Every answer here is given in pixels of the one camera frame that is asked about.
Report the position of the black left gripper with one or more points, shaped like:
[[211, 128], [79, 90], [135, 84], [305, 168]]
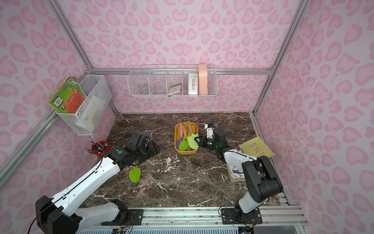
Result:
[[149, 150]]

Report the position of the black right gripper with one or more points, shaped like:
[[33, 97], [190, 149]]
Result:
[[205, 141]]

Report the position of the green shovel wooden handle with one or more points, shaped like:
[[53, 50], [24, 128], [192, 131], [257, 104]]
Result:
[[192, 139]]

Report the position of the green shovel blue-tipped handle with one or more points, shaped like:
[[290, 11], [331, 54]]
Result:
[[183, 146]]

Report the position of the purple shovel pink handle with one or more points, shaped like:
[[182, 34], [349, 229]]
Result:
[[180, 136]]

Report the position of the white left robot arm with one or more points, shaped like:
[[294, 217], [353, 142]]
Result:
[[61, 213]]

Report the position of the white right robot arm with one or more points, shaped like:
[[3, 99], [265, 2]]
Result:
[[261, 178]]

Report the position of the orange storage box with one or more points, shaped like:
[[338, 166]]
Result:
[[189, 151]]

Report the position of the white box on shelf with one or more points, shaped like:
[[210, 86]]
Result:
[[193, 82]]

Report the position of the pink box on shelf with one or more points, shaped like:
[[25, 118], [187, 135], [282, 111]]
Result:
[[203, 79]]

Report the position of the blue comic book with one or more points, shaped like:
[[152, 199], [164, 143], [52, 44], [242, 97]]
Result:
[[235, 174]]

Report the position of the yellow-green paper booklet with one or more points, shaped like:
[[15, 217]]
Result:
[[256, 148]]

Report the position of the red pen cup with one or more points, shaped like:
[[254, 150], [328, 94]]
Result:
[[100, 149]]

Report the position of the white paper in basket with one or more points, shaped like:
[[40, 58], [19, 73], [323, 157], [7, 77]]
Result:
[[89, 114]]

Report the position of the small calculator on shelf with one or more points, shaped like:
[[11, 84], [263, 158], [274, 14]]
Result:
[[175, 89]]

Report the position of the green red book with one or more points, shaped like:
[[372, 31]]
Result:
[[68, 98]]

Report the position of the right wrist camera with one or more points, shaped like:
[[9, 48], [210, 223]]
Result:
[[209, 128]]

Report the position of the white mesh wall basket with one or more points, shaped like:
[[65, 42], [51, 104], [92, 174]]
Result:
[[92, 85]]

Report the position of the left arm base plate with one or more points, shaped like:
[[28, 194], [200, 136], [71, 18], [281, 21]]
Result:
[[126, 218]]

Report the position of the white wire wall shelf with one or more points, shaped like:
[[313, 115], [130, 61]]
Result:
[[149, 80]]

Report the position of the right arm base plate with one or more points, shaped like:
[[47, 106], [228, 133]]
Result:
[[235, 216]]

